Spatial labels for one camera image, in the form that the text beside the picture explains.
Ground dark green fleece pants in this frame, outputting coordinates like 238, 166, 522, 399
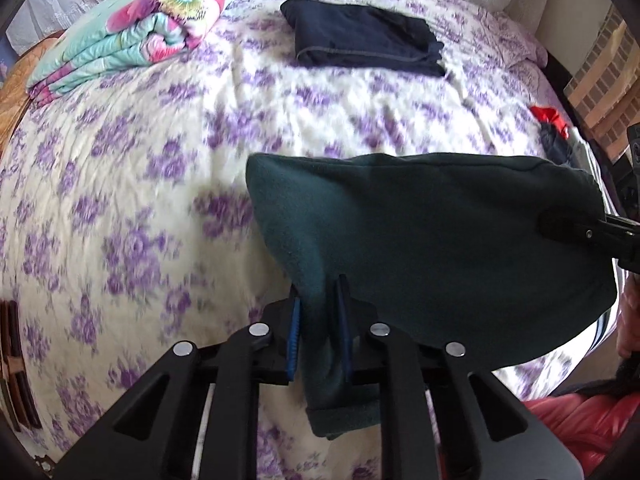
246, 153, 617, 439

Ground person's right hand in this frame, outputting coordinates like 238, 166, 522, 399
616, 275, 640, 359

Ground dark striped clothes pile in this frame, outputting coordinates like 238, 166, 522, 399
539, 122, 626, 356

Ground brick pattern curtain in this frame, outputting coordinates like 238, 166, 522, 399
565, 6, 640, 162

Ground red cloth at bedside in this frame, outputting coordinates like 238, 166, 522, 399
529, 106, 570, 140

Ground tan brown cushion stack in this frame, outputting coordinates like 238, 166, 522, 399
0, 300, 42, 431

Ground purple floral bedsheet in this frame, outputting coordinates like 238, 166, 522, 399
1, 0, 556, 460

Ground folded navy blue pants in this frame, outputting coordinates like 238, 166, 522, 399
280, 0, 446, 78

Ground brown pillow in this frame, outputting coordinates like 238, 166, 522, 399
0, 30, 63, 153

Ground colourful floral folded quilt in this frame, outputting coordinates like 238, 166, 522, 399
26, 0, 232, 106

